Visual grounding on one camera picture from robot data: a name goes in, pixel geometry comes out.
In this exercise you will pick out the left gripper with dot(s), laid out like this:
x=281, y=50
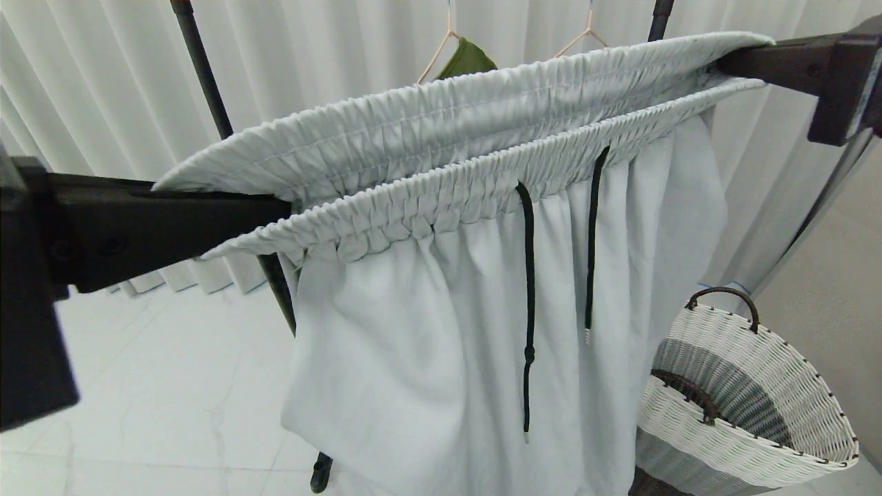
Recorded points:
x=27, y=310

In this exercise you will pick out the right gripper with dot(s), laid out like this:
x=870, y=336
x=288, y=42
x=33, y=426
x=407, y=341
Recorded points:
x=854, y=83

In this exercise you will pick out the pink clothes hanger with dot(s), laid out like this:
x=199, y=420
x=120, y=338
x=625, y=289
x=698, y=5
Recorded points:
x=589, y=31
x=448, y=29

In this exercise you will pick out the green printed shirt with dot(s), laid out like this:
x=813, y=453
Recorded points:
x=468, y=60

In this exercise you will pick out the pale grey shorts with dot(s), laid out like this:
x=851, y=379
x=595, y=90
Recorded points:
x=413, y=344

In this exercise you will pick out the black clothes rack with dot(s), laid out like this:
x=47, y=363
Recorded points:
x=203, y=69

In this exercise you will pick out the white laundry basket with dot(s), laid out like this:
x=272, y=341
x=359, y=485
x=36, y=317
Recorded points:
x=723, y=427

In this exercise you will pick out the white curtain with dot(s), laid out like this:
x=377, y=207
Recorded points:
x=310, y=48

